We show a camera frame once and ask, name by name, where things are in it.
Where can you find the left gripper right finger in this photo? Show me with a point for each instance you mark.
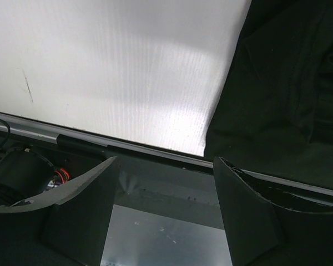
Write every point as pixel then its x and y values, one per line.
pixel 273 221

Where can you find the black t shirt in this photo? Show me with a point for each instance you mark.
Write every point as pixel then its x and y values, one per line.
pixel 275 113

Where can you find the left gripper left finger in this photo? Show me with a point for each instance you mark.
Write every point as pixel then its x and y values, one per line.
pixel 67 225

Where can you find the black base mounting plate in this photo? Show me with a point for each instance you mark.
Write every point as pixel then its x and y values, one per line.
pixel 150 184

